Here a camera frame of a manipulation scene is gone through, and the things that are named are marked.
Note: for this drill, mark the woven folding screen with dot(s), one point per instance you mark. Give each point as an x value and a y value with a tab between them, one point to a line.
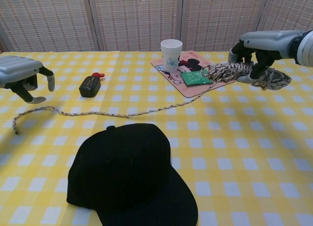
134	20

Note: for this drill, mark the green sachet packet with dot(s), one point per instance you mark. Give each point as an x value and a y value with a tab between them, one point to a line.
194	78

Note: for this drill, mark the yellow checkered tablecloth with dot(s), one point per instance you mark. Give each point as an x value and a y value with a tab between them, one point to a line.
244	162

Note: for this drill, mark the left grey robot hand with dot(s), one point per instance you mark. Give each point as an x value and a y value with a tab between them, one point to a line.
17	69

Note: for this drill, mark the black bottle with red cap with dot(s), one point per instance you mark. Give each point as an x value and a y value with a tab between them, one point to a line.
88	87

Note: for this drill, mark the pink cartoon mouse pad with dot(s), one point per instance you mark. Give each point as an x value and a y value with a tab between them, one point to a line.
171	76

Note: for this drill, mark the black baseball cap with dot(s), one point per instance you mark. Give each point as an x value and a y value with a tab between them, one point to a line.
127	172

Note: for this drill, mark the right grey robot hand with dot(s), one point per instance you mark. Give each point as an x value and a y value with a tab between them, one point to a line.
271	43

